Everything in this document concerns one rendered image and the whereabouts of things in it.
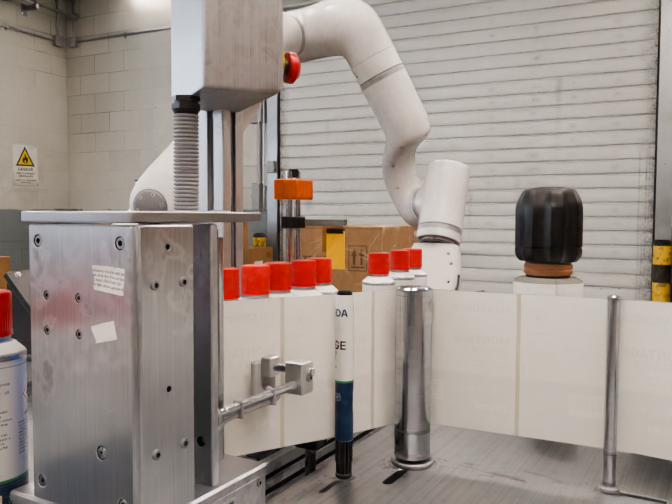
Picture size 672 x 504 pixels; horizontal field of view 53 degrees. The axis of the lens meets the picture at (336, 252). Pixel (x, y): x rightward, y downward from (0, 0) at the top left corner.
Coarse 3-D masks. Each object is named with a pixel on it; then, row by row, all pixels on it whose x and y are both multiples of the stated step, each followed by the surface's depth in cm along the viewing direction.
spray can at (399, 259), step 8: (392, 256) 113; (400, 256) 113; (408, 256) 113; (392, 264) 113; (400, 264) 113; (408, 264) 113; (392, 272) 113; (400, 272) 113; (408, 272) 113; (400, 280) 112; (408, 280) 112
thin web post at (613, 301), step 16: (608, 304) 64; (608, 320) 64; (608, 336) 64; (608, 352) 64; (608, 368) 64; (608, 384) 64; (608, 400) 64; (608, 416) 64; (608, 432) 64; (608, 448) 64; (608, 464) 64; (608, 480) 64
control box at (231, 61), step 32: (192, 0) 80; (224, 0) 77; (256, 0) 78; (192, 32) 80; (224, 32) 77; (256, 32) 78; (192, 64) 80; (224, 64) 77; (256, 64) 79; (224, 96) 82; (256, 96) 82
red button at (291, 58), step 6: (288, 54) 83; (294, 54) 83; (288, 60) 83; (294, 60) 82; (288, 66) 83; (294, 66) 82; (300, 66) 83; (288, 72) 83; (294, 72) 83; (288, 78) 83; (294, 78) 83
